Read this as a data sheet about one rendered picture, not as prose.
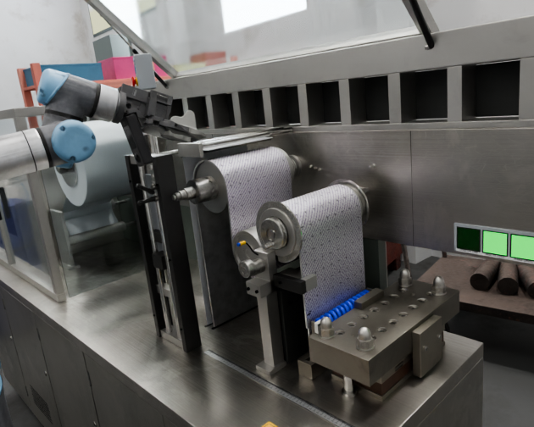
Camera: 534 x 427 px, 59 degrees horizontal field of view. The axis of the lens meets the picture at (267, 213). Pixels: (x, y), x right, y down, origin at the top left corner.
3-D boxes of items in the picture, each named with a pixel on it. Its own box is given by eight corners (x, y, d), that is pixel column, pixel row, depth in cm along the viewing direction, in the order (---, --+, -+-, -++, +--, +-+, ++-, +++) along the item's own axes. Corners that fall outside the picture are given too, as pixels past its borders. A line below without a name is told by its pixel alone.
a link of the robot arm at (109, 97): (97, 113, 97) (87, 122, 104) (119, 119, 100) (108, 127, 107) (102, 79, 99) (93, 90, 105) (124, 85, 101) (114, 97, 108)
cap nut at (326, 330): (315, 335, 104) (314, 318, 103) (325, 329, 107) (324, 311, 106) (328, 341, 102) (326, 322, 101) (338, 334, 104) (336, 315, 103)
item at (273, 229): (279, 218, 104) (286, 251, 105) (285, 216, 105) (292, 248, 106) (257, 219, 109) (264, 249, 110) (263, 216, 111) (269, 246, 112)
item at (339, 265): (305, 328, 110) (298, 254, 106) (364, 292, 126) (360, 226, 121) (307, 329, 110) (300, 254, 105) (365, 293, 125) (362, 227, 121)
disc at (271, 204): (258, 257, 116) (252, 198, 112) (260, 256, 116) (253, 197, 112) (303, 268, 105) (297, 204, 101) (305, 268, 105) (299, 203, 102)
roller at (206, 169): (199, 210, 132) (192, 160, 128) (264, 191, 148) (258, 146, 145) (230, 215, 122) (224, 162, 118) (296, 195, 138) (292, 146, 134)
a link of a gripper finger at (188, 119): (211, 113, 111) (173, 103, 107) (208, 138, 110) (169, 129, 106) (208, 118, 114) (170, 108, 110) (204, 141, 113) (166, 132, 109)
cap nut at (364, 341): (353, 347, 98) (351, 328, 97) (363, 340, 101) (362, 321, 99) (367, 353, 96) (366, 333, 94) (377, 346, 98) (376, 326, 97)
